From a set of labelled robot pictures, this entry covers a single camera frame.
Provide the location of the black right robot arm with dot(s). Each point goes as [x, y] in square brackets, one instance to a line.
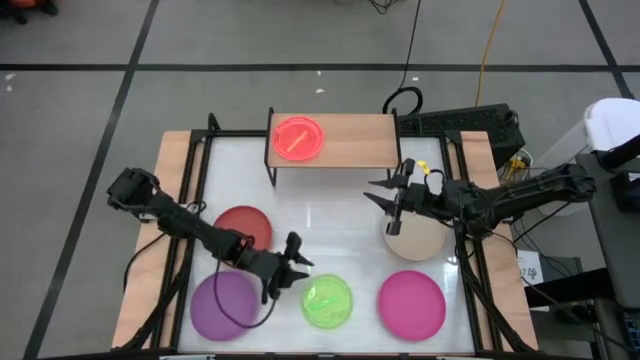
[525, 195]

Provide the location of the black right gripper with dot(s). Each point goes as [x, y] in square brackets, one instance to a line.
[422, 197]

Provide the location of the white paper sheet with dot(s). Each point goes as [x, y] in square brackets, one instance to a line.
[530, 267]

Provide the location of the black aluminium table frame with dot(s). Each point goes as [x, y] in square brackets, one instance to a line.
[230, 133]

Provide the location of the black computer case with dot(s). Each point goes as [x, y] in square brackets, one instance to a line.
[465, 125]

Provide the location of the magenta plate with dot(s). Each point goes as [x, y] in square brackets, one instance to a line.
[411, 306]

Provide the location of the neon pink translucent plate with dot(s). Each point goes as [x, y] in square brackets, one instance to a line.
[298, 138]

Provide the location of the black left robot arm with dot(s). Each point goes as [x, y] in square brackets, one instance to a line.
[175, 220]

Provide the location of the white plastic object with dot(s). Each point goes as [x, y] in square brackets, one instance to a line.
[615, 122]

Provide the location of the green translucent plate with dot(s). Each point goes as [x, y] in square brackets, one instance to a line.
[327, 301]

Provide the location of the grey side desk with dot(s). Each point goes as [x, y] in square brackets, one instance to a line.
[615, 240]

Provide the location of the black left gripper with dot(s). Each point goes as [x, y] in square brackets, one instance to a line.
[262, 262]

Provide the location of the wooden shelf with black legs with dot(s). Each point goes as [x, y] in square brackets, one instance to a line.
[350, 142]

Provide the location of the black chair base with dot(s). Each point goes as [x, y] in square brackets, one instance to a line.
[20, 12]

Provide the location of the purple plate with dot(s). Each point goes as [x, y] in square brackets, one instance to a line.
[225, 310]

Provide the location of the orange plate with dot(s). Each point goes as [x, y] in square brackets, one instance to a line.
[245, 222]

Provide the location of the beige plate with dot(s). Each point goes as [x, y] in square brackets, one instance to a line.
[417, 242]

